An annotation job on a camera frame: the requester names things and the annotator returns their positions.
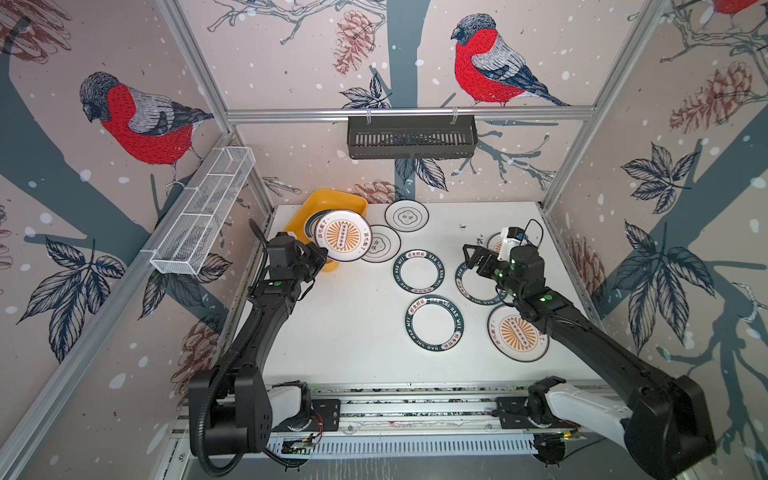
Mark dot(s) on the aluminium mounting rail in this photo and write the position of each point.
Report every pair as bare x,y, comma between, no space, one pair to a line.
467,407

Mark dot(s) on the white plate flower emblem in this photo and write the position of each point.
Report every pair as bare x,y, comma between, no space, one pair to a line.
386,244
406,216

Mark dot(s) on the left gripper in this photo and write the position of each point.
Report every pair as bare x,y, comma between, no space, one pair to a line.
311,250

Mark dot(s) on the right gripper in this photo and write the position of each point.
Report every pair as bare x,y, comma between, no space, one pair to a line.
483,252

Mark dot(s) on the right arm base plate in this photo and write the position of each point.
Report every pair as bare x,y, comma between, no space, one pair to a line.
523,413

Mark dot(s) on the green rim lettered plate front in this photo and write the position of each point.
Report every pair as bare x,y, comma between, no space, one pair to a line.
434,323

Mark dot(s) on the white plate flower emblem near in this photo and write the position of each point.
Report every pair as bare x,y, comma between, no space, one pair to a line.
386,244

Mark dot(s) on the orange sunburst plate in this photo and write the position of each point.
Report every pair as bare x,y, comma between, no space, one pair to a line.
345,234
499,240
514,337

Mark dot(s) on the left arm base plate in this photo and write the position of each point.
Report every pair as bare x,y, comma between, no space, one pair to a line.
323,415

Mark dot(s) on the dark green rim plate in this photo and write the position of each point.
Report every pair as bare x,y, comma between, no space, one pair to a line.
311,222

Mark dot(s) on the yellow plastic bin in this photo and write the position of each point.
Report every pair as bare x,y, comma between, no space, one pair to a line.
324,199

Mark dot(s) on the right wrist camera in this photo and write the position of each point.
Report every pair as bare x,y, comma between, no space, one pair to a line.
511,237

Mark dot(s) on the black hanging wire basket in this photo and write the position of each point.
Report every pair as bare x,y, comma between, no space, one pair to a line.
412,137

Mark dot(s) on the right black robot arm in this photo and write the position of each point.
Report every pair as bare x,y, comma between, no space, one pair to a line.
661,421

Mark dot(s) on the white plate flower emblem far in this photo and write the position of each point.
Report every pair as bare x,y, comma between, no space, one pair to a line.
406,216

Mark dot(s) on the white mesh wire shelf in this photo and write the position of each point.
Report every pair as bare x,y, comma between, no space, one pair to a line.
193,233

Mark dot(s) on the green rim lettered plate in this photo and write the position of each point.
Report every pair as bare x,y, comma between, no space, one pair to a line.
434,323
476,289
418,271

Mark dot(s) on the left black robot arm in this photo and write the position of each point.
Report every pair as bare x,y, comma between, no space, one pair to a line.
231,411

